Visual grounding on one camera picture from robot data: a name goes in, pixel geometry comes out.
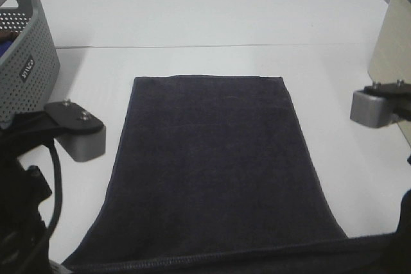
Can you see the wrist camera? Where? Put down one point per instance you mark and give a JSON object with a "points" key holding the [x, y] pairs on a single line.
{"points": [[381, 104], [83, 136]]}

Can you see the blue towel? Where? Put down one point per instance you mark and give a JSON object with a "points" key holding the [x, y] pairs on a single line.
{"points": [[5, 45]]}

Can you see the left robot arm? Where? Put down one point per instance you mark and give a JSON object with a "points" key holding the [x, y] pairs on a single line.
{"points": [[30, 210]]}

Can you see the dark grey towel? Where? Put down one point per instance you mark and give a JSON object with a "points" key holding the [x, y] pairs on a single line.
{"points": [[213, 175]]}

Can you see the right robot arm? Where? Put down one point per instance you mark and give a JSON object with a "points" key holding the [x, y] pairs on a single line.
{"points": [[404, 218]]}

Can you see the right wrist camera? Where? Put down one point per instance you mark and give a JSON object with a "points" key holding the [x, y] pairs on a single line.
{"points": [[381, 104]]}

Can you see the grey perforated plastic laundry basket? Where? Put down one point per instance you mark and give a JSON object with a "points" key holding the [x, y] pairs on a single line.
{"points": [[30, 66]]}

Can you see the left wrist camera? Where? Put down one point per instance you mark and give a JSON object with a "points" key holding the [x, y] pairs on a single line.
{"points": [[83, 136]]}

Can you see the beige fabric storage bin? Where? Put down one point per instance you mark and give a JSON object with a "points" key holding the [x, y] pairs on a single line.
{"points": [[391, 56]]}

